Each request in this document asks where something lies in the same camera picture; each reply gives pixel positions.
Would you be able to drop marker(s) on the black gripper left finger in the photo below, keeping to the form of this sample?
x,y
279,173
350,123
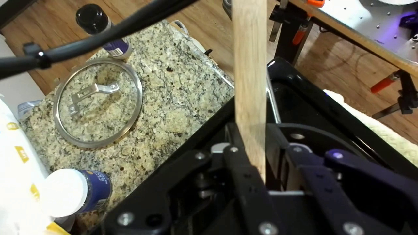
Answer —
x,y
248,196

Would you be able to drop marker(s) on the glass pot lid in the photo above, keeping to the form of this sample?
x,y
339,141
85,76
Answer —
x,y
86,139

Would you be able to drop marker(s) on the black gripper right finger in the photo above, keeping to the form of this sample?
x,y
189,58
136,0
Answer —
x,y
360,196

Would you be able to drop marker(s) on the black electric stove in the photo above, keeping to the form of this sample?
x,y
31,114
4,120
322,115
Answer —
x,y
304,112

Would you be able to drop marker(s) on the spice jar with black lid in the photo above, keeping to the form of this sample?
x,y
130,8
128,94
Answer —
x,y
93,17

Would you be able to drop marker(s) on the pale yellow dish towel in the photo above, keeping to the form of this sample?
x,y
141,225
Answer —
x,y
382,131

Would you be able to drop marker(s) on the robot mounting table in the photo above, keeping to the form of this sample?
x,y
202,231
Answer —
x,y
369,30

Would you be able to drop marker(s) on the white plastic bag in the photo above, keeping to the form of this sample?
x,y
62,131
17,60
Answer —
x,y
13,174

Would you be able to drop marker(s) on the blue jar with white lid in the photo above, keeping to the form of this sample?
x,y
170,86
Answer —
x,y
73,191

